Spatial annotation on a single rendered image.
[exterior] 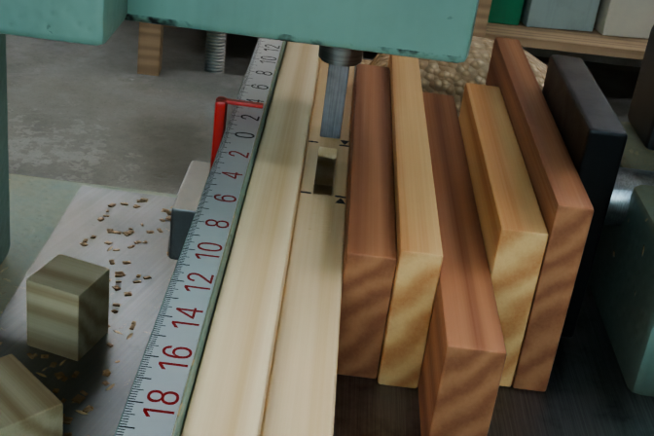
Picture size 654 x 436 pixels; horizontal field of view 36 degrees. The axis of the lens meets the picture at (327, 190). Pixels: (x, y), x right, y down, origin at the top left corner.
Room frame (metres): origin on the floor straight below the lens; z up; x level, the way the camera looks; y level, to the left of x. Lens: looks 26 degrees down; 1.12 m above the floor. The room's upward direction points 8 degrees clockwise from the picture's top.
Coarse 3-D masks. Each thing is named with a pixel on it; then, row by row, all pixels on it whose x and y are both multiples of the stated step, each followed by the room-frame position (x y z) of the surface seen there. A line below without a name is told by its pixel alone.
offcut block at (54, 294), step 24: (48, 264) 0.45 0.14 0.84; (72, 264) 0.45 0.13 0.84; (48, 288) 0.42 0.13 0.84; (72, 288) 0.43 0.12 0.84; (96, 288) 0.44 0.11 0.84; (48, 312) 0.42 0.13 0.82; (72, 312) 0.42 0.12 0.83; (96, 312) 0.44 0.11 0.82; (48, 336) 0.42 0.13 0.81; (72, 336) 0.42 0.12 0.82; (96, 336) 0.44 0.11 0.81
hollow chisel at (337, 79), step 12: (336, 72) 0.41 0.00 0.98; (348, 72) 0.41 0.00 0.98; (336, 84) 0.41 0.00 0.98; (336, 96) 0.41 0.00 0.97; (324, 108) 0.41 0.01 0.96; (336, 108) 0.41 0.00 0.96; (324, 120) 0.41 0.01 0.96; (336, 120) 0.41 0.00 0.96; (324, 132) 0.41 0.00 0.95; (336, 132) 0.41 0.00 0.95
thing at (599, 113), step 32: (576, 64) 0.42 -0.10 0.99; (544, 96) 0.42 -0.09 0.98; (576, 96) 0.37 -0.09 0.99; (576, 128) 0.36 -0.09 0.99; (608, 128) 0.34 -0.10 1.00; (576, 160) 0.34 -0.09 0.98; (608, 160) 0.34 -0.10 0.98; (608, 192) 0.34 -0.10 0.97; (608, 224) 0.38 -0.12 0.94; (576, 288) 0.34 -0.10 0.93; (576, 320) 0.34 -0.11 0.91
